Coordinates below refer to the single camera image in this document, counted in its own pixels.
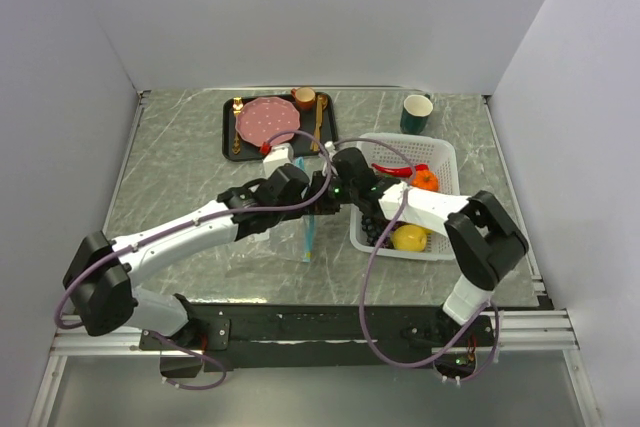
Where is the gold fork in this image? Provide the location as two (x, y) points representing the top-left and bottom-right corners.
(232, 97), (244, 155)

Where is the clear zip top bag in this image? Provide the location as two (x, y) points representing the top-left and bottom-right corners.
(225, 156), (321, 288)

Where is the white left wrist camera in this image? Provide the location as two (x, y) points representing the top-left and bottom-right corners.
(262, 143), (294, 178)

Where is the gold knife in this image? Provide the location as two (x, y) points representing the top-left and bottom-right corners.
(310, 94), (325, 152)

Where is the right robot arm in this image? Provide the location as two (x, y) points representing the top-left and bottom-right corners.
(332, 147), (529, 345)

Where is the red chili pepper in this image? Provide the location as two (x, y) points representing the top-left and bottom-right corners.
(371, 163), (429, 178)

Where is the orange small cup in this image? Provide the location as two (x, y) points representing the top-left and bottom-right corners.
(291, 87), (317, 112)

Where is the gold spoon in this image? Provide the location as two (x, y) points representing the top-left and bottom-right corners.
(318, 94), (328, 111)

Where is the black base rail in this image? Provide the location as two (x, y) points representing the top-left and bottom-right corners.
(138, 303), (497, 373)

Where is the yellow lemon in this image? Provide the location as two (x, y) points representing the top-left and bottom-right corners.
(391, 224), (430, 252)

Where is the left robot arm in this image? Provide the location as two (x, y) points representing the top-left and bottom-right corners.
(63, 163), (332, 349)

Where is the dark purple grape bunch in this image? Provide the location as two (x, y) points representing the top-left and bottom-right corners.
(360, 215), (398, 249)

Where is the black serving tray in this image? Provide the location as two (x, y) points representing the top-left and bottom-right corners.
(221, 92), (338, 162)

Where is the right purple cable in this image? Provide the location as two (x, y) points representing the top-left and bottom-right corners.
(333, 136), (501, 383)

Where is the dark green cup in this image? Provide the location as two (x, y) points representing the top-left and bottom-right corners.
(400, 94), (434, 135)

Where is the pink dotted plate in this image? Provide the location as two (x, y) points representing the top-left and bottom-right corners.
(238, 97), (300, 147)

